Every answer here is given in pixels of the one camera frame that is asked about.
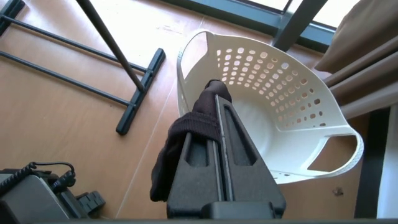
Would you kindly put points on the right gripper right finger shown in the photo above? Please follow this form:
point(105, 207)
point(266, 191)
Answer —
point(252, 183)

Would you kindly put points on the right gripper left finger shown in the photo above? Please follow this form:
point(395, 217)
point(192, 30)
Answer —
point(192, 183)

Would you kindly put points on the black garment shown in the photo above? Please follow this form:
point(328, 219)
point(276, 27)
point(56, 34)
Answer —
point(192, 124)

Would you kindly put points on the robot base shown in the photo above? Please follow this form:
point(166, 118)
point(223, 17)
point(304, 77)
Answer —
point(28, 202)

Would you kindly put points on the white laundry basket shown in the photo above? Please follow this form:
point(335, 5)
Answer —
point(280, 146)

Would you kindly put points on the black clothes rack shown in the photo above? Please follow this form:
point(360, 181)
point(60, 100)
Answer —
point(140, 90)

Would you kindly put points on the window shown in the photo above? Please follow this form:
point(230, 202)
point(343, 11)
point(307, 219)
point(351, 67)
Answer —
point(295, 21)

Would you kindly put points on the brown curtain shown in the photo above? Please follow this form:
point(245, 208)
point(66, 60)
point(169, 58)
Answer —
point(363, 37)

